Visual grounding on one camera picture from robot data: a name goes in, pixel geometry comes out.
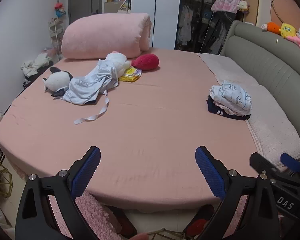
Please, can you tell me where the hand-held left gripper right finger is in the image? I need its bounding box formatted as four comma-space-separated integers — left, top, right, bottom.
195, 145, 282, 240

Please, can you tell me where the pale grey garment with ribbons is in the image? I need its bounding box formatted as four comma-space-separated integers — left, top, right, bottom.
62, 59, 119, 125

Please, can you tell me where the pink fluffy robe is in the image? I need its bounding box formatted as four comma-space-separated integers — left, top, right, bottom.
47, 191, 255, 240

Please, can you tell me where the beige pillow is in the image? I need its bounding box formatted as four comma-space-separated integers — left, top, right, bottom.
197, 52, 300, 170

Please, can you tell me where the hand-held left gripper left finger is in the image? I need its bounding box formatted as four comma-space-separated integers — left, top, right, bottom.
15, 146, 101, 240

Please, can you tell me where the white plush toy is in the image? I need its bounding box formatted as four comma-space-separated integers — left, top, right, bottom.
105, 51, 132, 77

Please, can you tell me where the heap of white clothes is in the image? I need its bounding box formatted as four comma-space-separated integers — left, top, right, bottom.
20, 52, 54, 78

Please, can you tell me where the cream plush toy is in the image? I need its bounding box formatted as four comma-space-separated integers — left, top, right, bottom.
237, 0, 249, 12

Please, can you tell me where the grey door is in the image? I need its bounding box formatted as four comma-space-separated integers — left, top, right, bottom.
68, 0, 103, 25

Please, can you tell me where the beige cabinet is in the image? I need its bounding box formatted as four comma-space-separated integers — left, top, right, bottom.
104, 1, 130, 14

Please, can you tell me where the panda plush toy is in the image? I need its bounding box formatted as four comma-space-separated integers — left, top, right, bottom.
42, 66, 74, 97

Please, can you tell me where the yellow sponge plush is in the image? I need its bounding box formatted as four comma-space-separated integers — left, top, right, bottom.
279, 23, 297, 38

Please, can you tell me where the person's left hand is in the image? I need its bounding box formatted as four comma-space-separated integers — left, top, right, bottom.
129, 232, 149, 240

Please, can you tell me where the pink printed hanging garment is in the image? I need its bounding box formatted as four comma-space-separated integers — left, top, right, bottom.
210, 0, 241, 13

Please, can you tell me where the black slipper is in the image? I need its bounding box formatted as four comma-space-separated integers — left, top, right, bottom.
185, 204, 215, 237
110, 205, 138, 239

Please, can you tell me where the pale pink folded garment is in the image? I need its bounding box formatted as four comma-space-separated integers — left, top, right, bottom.
214, 102, 249, 117

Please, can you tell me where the grey padded headboard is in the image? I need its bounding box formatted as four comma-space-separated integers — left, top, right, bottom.
220, 20, 300, 153

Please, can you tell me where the red plush toy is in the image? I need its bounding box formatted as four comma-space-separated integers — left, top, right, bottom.
131, 54, 160, 71

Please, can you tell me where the pink rolled duvet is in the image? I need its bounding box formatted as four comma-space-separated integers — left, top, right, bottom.
61, 12, 151, 60

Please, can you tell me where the row of hanging clothes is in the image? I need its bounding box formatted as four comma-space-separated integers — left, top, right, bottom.
177, 4, 228, 53

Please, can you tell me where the orange carrot plush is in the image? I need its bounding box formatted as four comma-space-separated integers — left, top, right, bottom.
266, 22, 282, 32

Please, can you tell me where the pink round bed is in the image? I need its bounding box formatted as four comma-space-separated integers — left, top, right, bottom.
0, 47, 300, 212

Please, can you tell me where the dark glass wardrobe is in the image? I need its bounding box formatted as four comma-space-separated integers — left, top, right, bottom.
174, 0, 237, 54

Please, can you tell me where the navy striped folded garment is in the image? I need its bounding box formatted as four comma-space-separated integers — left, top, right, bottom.
206, 96, 251, 120

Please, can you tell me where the yellow wipes packet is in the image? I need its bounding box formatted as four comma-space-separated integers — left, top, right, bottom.
118, 66, 143, 82

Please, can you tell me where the white shelf rack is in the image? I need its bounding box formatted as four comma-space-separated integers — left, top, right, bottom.
48, 17, 64, 60

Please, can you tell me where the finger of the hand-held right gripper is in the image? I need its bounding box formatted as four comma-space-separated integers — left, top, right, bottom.
249, 152, 300, 187
280, 153, 300, 180

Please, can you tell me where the red and blue plush doll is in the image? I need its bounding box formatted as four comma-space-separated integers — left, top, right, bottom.
54, 1, 67, 18

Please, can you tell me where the white wardrobe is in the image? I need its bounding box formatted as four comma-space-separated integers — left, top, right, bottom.
132, 0, 183, 48

